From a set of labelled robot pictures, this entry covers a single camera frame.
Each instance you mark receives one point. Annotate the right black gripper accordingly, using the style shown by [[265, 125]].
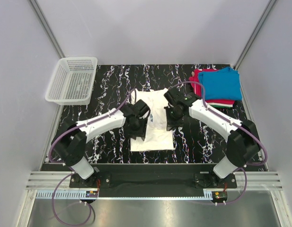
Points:
[[172, 124]]

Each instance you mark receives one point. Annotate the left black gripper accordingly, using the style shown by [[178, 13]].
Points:
[[138, 132]]

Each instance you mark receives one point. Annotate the white printed t shirt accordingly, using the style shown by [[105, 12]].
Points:
[[157, 137]]

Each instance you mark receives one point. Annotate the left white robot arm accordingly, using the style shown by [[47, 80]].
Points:
[[70, 144]]

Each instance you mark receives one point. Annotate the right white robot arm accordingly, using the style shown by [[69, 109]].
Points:
[[241, 137]]

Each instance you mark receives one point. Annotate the black marble pattern mat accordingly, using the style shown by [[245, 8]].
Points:
[[194, 142]]

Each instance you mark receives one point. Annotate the red folded t shirt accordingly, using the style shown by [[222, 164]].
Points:
[[197, 88]]

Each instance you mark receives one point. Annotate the green folded t shirt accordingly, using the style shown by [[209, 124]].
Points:
[[219, 105]]

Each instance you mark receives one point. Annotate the blue folded t shirt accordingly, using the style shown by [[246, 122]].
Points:
[[222, 84]]

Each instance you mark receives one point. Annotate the left small circuit board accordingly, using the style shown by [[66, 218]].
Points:
[[92, 194]]

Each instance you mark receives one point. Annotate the small circuit board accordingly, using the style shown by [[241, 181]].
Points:
[[92, 194], [220, 195]]

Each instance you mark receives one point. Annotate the white plastic basket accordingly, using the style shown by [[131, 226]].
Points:
[[72, 81]]

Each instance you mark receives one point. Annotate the right small circuit board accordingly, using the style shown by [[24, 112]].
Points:
[[220, 195]]

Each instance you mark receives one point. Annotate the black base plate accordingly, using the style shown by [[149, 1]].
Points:
[[195, 175]]

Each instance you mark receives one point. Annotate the aluminium rail profile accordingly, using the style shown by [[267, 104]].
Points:
[[256, 181]]

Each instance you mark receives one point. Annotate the white slotted cable duct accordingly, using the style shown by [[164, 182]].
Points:
[[126, 195]]

